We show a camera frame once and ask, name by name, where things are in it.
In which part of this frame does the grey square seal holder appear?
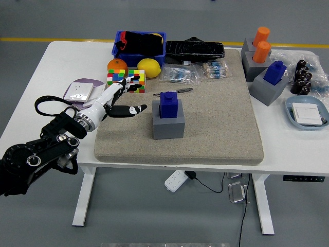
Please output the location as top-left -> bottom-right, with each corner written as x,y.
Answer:
249,68 -> 290,107
151,99 -> 186,140

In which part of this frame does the black plug cord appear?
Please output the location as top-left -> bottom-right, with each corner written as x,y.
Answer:
192,172 -> 226,193

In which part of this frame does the clear bag of blue resistors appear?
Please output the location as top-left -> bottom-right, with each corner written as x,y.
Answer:
159,64 -> 200,85

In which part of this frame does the black floor cable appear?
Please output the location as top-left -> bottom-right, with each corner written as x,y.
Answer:
237,174 -> 251,247

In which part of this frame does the colourful puzzle cube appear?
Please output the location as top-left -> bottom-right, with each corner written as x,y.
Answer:
106,68 -> 126,86
127,69 -> 147,94

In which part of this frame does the clear plastic bags pile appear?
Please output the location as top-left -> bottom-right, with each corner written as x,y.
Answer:
269,49 -> 329,98

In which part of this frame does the purple plastic tray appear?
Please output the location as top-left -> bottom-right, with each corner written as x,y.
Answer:
63,78 -> 106,112

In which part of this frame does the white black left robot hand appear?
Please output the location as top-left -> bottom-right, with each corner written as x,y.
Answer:
86,75 -> 148,129

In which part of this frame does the black plastic bag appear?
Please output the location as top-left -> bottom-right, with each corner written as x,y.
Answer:
164,37 -> 226,65

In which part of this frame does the white table leg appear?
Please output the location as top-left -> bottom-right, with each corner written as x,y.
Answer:
251,173 -> 275,235
71,166 -> 97,227

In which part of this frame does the black table control panel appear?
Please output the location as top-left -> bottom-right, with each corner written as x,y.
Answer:
283,175 -> 326,182

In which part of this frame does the blue plastic bin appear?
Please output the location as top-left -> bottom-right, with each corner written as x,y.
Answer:
111,30 -> 167,68

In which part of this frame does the blue square seal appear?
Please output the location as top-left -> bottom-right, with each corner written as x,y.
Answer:
264,60 -> 287,87
158,92 -> 179,119

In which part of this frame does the orange fruit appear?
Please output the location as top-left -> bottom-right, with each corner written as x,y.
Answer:
107,58 -> 129,77

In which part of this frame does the light blue plastic tray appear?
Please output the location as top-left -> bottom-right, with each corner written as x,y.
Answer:
285,96 -> 329,131

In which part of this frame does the clear bag of brown resistors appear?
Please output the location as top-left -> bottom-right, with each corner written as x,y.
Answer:
199,61 -> 233,80

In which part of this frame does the grey-brown foam mat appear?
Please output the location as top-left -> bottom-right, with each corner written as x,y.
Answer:
94,48 -> 265,166

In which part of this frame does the grey round-hole seal holder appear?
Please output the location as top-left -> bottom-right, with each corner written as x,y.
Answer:
241,50 -> 273,83
241,38 -> 272,56

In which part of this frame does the orange cylindrical seal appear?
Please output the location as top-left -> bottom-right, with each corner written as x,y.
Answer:
252,41 -> 272,64
253,27 -> 271,47

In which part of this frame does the white power strip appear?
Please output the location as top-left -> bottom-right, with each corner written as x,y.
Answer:
164,169 -> 188,193

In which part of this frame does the yellow lemon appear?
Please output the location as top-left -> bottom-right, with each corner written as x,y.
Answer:
137,58 -> 162,79

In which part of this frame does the white panel plate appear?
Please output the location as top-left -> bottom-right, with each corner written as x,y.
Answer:
83,83 -> 106,108

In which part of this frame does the white wall socket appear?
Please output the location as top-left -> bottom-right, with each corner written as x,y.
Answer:
63,82 -> 95,101

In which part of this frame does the black metal pen tool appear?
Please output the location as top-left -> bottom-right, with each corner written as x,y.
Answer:
153,87 -> 194,97

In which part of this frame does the black cloth with red trim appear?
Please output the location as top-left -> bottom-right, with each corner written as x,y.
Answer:
115,31 -> 164,56

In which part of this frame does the white switch panel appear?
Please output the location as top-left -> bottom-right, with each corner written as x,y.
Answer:
291,102 -> 324,126

